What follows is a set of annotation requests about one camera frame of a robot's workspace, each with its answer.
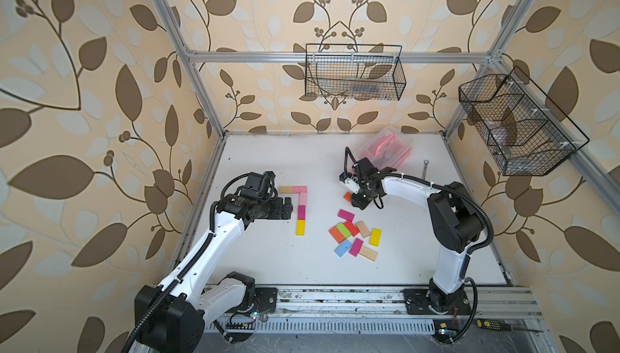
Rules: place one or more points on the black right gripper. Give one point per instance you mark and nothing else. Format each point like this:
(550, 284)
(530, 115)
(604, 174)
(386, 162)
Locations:
(358, 202)

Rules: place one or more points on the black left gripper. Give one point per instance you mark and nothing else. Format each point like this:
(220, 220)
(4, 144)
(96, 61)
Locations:
(287, 204)

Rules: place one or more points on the dark pink block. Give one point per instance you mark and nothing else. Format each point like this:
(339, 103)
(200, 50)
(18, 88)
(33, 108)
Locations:
(301, 213)

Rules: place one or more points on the natural wood block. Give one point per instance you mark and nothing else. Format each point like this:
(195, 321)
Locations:
(286, 190)

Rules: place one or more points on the thin yellow block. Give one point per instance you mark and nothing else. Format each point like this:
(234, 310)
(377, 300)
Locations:
(300, 228)

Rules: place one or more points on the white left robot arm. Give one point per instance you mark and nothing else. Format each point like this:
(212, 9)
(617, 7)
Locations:
(203, 266)

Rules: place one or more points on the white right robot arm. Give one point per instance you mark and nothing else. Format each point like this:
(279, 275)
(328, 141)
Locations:
(459, 224)

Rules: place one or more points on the red block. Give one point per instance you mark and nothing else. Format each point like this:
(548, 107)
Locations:
(354, 231)

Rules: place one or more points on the green block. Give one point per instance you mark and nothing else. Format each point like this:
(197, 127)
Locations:
(343, 230)

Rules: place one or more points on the orange-red block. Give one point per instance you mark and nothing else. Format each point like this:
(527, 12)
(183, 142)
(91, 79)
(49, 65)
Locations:
(337, 235)

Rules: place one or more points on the magenta slanted block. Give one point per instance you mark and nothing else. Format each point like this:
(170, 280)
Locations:
(356, 247)

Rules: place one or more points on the blue block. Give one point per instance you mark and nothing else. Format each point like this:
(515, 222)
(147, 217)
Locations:
(343, 248)

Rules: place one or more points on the ridged wood block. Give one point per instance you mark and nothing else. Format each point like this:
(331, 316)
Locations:
(368, 253)

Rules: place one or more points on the pink plastic storage box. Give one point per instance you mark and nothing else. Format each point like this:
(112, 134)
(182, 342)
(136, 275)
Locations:
(389, 148)

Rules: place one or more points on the silver wrench on table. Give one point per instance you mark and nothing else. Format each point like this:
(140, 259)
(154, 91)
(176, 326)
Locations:
(425, 168)

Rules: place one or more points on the yellow black screwdriver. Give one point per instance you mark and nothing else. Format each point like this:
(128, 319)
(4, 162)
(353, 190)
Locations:
(495, 325)

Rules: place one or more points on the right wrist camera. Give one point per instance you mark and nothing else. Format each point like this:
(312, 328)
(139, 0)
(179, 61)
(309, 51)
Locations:
(350, 182)

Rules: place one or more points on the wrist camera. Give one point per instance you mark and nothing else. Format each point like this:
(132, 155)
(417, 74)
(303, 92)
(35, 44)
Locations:
(350, 182)
(269, 177)

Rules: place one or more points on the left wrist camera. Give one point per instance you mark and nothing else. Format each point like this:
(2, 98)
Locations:
(269, 177)

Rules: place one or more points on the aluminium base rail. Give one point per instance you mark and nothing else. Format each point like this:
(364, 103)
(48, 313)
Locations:
(237, 308)

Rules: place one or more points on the black wire basket back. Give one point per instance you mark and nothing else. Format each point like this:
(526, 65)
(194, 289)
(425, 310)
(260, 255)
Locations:
(362, 72)

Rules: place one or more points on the black wire basket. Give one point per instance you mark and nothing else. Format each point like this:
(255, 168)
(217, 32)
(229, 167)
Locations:
(527, 132)
(362, 72)

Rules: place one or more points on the black wire basket right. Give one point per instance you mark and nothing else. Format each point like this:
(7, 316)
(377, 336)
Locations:
(527, 132)

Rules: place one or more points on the aluminium frame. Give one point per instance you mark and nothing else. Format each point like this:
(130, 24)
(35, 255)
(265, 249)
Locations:
(600, 181)

